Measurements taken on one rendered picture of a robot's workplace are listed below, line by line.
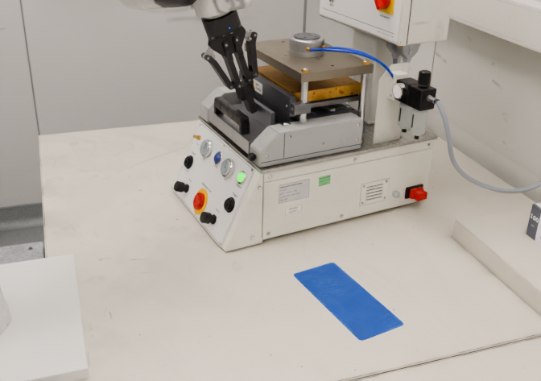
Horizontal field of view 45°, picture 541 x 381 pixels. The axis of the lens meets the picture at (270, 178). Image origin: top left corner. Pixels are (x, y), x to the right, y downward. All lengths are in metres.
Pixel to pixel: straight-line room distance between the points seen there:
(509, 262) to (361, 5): 0.64
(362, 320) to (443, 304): 0.17
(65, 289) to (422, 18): 0.90
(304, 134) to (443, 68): 0.80
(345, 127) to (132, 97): 1.66
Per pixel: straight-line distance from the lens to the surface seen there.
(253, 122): 1.46
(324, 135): 1.38
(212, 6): 1.33
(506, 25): 1.75
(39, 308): 1.25
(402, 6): 1.41
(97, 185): 1.70
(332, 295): 1.27
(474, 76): 1.94
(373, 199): 1.53
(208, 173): 1.50
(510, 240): 1.46
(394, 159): 1.52
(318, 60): 1.44
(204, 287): 1.29
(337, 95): 1.44
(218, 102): 1.48
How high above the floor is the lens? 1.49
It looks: 26 degrees down
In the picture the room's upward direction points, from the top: 2 degrees clockwise
